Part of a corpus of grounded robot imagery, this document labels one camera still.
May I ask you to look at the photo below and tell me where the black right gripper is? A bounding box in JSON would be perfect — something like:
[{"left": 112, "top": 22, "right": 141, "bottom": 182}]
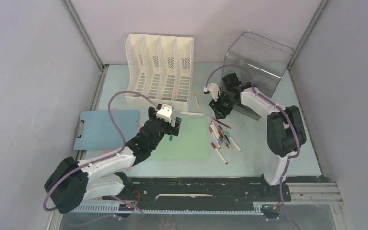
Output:
[{"left": 208, "top": 92, "right": 238, "bottom": 120}]

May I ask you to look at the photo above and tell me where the dark red pen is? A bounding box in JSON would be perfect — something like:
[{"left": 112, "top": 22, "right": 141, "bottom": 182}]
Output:
[{"left": 211, "top": 117, "right": 232, "bottom": 129}]

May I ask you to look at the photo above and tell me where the green capped white marker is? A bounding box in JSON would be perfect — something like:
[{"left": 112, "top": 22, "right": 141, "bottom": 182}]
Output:
[{"left": 226, "top": 131, "right": 242, "bottom": 152}]

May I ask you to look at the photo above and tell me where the transparent grey drawer box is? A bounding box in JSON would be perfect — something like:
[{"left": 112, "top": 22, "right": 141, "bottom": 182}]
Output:
[{"left": 220, "top": 31, "right": 295, "bottom": 121}]

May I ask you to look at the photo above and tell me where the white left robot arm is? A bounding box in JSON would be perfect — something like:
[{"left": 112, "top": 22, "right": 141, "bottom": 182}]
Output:
[{"left": 44, "top": 104, "right": 181, "bottom": 214}]

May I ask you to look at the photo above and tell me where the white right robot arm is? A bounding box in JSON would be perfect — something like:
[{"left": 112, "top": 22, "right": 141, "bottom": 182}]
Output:
[{"left": 203, "top": 73, "right": 307, "bottom": 200}]

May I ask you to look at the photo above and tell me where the pink paper sheet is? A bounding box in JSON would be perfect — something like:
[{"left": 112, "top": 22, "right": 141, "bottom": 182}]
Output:
[{"left": 103, "top": 124, "right": 143, "bottom": 156}]

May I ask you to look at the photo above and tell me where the brown capped white marker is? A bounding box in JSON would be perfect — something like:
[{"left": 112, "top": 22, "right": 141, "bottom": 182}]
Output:
[{"left": 209, "top": 126, "right": 221, "bottom": 149}]

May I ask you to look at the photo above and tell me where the yellow capped pen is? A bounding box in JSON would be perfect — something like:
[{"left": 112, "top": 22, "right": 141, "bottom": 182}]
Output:
[{"left": 194, "top": 92, "right": 201, "bottom": 111}]

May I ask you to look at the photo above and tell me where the red capped white marker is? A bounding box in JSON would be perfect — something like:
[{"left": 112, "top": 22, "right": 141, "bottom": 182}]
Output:
[{"left": 211, "top": 143, "right": 228, "bottom": 165}]

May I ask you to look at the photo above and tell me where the white marker pen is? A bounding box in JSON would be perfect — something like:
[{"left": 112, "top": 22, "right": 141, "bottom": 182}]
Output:
[{"left": 180, "top": 111, "right": 204, "bottom": 116}]

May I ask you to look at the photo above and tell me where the green clipboard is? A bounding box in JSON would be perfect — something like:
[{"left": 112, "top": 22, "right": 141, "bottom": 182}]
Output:
[{"left": 149, "top": 118, "right": 209, "bottom": 160}]

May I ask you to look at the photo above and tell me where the blue clipboard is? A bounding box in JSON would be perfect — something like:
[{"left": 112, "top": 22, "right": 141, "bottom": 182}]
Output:
[{"left": 73, "top": 110, "right": 140, "bottom": 150}]

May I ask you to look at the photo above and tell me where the white file organizer rack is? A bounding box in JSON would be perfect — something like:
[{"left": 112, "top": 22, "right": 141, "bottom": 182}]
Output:
[{"left": 125, "top": 34, "right": 194, "bottom": 112}]

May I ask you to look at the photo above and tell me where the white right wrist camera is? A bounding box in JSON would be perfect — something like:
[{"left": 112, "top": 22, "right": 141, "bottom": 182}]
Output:
[{"left": 203, "top": 83, "right": 222, "bottom": 101}]

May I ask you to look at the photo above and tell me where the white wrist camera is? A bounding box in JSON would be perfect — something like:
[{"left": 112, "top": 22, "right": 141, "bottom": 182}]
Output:
[
  {"left": 156, "top": 103, "right": 173, "bottom": 123},
  {"left": 203, "top": 83, "right": 222, "bottom": 101}
]

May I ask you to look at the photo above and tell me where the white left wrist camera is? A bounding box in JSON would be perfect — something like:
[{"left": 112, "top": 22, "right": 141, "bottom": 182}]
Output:
[{"left": 156, "top": 103, "right": 173, "bottom": 123}]

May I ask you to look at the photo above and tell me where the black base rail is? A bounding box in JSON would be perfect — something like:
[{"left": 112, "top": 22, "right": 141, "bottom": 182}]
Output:
[{"left": 117, "top": 177, "right": 291, "bottom": 212}]

